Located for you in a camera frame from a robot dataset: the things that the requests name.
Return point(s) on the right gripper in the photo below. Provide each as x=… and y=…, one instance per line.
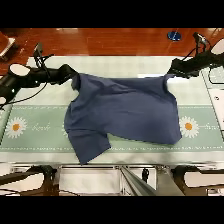
x=178, y=68

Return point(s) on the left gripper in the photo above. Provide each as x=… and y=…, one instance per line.
x=65, y=73

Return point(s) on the blue T-shirt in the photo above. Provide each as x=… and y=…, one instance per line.
x=123, y=110

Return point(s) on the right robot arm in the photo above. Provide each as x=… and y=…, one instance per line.
x=203, y=58

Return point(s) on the blue round object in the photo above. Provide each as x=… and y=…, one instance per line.
x=173, y=35

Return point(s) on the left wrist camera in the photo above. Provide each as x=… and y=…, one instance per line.
x=39, y=53

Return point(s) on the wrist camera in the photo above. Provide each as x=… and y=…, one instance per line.
x=199, y=40
x=39, y=53

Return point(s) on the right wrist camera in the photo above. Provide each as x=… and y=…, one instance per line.
x=199, y=40

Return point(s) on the silver frame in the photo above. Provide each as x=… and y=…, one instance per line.
x=133, y=178

